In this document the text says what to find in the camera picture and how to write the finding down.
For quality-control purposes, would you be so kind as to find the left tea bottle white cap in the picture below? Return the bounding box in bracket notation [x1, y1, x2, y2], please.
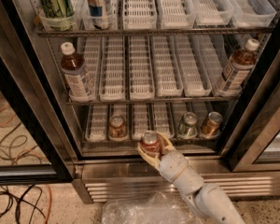
[61, 42, 94, 102]

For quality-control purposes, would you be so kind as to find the right tea bottle white cap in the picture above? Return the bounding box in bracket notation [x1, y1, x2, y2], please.
[217, 38, 259, 91]

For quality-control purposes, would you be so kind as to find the wire shelf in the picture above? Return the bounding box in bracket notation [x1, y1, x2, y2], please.
[66, 96, 239, 105]
[36, 27, 273, 37]

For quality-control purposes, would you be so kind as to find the glass fridge door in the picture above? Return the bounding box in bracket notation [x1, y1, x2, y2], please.
[0, 0, 79, 185]
[220, 18, 280, 172]

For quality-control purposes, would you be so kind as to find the middle wire shelf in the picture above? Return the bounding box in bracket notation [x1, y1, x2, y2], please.
[66, 96, 239, 105]

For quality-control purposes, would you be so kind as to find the tea bottle white cap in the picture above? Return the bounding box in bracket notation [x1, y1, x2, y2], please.
[217, 38, 259, 91]
[61, 42, 94, 102]

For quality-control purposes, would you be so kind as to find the green tall can top shelf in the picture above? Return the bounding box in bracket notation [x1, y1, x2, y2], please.
[40, 0, 74, 32]

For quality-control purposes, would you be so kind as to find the orange cable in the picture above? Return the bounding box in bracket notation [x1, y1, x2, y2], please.
[0, 105, 53, 224]

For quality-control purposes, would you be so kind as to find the top wire shelf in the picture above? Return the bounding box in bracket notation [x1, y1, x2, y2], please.
[36, 27, 273, 37]

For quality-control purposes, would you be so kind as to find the left glass fridge door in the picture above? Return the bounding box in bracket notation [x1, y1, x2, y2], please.
[0, 0, 79, 185]

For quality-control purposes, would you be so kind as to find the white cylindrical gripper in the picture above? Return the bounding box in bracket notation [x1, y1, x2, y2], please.
[137, 133, 204, 196]

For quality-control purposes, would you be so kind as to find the red coke can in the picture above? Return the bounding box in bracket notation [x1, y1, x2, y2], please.
[140, 131, 161, 157]

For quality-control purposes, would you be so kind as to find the brown soda can left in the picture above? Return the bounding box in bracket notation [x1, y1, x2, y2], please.
[108, 114, 127, 140]

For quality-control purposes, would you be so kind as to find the orange-brown soda can right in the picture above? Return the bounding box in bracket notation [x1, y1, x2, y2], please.
[200, 111, 223, 138]

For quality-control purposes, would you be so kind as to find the black cable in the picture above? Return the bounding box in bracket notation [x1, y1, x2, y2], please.
[0, 97, 48, 224]

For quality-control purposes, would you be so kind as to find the right glass fridge door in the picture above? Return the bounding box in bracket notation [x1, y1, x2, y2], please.
[220, 18, 280, 172]

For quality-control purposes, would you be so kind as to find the blue tan tall can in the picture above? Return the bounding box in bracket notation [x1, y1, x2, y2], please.
[87, 0, 113, 30]

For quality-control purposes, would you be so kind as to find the clear plastic bag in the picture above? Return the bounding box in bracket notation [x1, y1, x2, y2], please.
[102, 192, 203, 224]

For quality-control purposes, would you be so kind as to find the green soda can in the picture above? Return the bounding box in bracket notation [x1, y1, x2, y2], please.
[177, 112, 198, 139]

